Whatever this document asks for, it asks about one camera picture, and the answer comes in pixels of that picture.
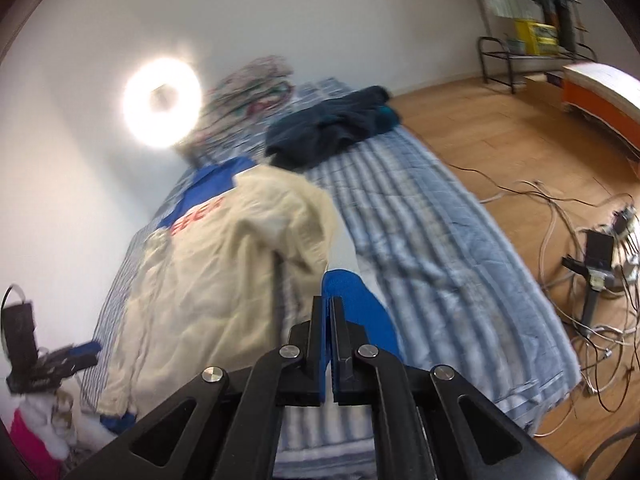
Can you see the yellow box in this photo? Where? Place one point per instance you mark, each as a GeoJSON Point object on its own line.
{"type": "Point", "coordinates": [535, 37]}

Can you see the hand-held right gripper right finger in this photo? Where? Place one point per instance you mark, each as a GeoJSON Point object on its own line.
{"type": "Point", "coordinates": [350, 365]}

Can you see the person's left hand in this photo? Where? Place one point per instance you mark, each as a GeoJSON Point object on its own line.
{"type": "Point", "coordinates": [50, 425]}

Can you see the black metal clothes rack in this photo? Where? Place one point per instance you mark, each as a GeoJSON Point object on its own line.
{"type": "Point", "coordinates": [500, 42]}

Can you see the striped bed mattress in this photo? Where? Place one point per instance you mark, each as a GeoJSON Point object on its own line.
{"type": "Point", "coordinates": [425, 235]}

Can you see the dark blue flat box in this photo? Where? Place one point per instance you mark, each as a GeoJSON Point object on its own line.
{"type": "Point", "coordinates": [555, 78]}

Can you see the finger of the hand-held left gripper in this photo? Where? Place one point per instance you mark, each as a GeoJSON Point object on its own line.
{"type": "Point", "coordinates": [75, 350]}
{"type": "Point", "coordinates": [70, 366]}

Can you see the small grey pot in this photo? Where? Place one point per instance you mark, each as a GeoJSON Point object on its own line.
{"type": "Point", "coordinates": [515, 45]}

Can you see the white power strip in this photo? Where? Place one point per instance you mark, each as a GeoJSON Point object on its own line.
{"type": "Point", "coordinates": [625, 220]}

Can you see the blue checked bed sheet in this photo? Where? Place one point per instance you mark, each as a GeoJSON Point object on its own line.
{"type": "Point", "coordinates": [320, 90]}

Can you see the dark navy garment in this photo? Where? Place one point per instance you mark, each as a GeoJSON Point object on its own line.
{"type": "Point", "coordinates": [320, 130]}

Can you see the teal garment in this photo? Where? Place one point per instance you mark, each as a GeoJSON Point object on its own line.
{"type": "Point", "coordinates": [389, 117]}

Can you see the cardboard box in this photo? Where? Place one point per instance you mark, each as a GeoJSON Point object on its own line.
{"type": "Point", "coordinates": [542, 97]}

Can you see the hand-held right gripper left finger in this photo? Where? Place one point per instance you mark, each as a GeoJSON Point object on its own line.
{"type": "Point", "coordinates": [305, 360]}

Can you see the person's left forearm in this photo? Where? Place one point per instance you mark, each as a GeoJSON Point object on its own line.
{"type": "Point", "coordinates": [30, 445]}

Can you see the folded floral quilt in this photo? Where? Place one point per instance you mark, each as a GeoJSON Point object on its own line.
{"type": "Point", "coordinates": [245, 90]}

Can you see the cream and blue jacket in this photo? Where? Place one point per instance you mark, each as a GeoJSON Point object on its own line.
{"type": "Point", "coordinates": [225, 285]}

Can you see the black device on stand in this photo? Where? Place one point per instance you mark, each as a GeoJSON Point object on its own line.
{"type": "Point", "coordinates": [597, 250]}

